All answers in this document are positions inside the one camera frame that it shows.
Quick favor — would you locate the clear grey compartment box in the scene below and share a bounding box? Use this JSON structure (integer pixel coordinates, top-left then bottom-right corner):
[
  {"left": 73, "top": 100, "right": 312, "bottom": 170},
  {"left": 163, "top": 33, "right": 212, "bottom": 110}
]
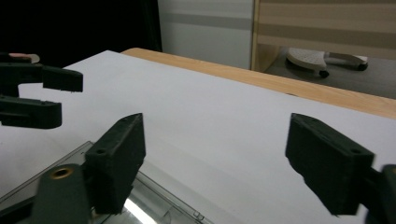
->
[{"left": 0, "top": 140, "right": 216, "bottom": 224}]

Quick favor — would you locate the white chair base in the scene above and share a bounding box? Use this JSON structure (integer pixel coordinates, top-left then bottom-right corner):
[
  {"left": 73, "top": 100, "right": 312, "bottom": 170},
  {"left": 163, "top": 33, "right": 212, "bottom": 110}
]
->
[{"left": 285, "top": 47, "right": 369, "bottom": 78}]

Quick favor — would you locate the white table sheet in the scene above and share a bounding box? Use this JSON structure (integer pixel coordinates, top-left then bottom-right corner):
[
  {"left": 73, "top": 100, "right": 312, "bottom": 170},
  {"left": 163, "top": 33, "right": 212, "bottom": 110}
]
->
[{"left": 0, "top": 49, "right": 396, "bottom": 224}]

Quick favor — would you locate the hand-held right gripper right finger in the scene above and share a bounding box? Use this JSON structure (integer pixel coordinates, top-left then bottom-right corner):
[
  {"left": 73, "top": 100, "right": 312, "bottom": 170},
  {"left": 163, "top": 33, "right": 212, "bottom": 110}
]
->
[{"left": 285, "top": 112, "right": 376, "bottom": 217}]

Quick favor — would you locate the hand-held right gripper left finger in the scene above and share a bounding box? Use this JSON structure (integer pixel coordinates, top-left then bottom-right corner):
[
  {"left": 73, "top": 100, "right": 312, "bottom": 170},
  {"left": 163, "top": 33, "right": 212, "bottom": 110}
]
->
[{"left": 85, "top": 112, "right": 147, "bottom": 216}]

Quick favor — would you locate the wooden desk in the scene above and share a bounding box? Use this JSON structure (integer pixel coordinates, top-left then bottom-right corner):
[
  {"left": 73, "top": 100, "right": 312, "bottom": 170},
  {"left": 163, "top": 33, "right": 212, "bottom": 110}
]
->
[{"left": 250, "top": 0, "right": 396, "bottom": 73}]

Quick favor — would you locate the white cabinet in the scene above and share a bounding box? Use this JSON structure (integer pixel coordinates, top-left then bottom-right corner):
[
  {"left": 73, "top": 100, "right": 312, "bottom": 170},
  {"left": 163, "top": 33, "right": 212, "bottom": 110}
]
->
[{"left": 157, "top": 0, "right": 255, "bottom": 70}]

